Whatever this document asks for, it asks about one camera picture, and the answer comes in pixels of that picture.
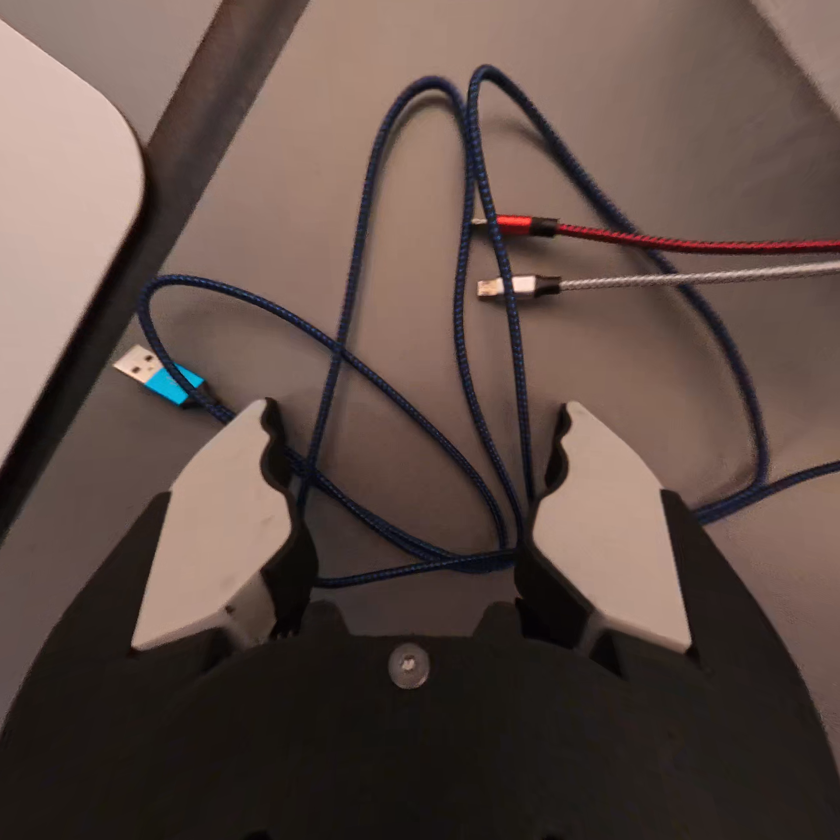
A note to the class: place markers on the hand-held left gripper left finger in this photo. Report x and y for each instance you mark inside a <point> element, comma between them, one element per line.
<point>216,525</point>

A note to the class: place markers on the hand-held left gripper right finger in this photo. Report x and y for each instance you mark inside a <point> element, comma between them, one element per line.
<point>617,531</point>

